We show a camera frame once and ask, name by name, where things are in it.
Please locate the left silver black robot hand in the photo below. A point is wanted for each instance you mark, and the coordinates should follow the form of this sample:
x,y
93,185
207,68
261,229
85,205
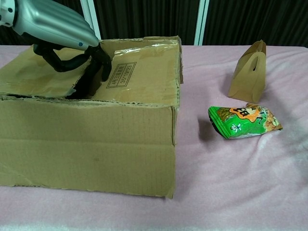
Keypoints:
x,y
53,21

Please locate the large brown cardboard box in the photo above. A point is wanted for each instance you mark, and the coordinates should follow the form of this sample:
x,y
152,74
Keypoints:
x,y
84,149

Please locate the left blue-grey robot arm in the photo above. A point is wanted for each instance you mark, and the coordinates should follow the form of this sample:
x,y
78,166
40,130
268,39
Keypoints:
x,y
6,12

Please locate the kraft paper gable box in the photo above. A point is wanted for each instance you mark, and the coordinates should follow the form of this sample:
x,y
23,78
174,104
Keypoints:
x,y
247,79

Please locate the black pleated curtain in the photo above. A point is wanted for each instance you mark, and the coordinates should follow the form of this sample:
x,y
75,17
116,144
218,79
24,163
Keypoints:
x,y
144,16

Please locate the green orange snack bag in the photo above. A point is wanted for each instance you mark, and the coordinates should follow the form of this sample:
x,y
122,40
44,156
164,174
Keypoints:
x,y
238,125

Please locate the pink tablecloth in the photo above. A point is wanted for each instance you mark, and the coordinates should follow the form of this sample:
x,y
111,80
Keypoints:
x,y
216,180

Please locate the white frame post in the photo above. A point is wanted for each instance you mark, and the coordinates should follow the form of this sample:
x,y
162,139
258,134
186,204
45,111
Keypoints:
x,y
92,16
201,21

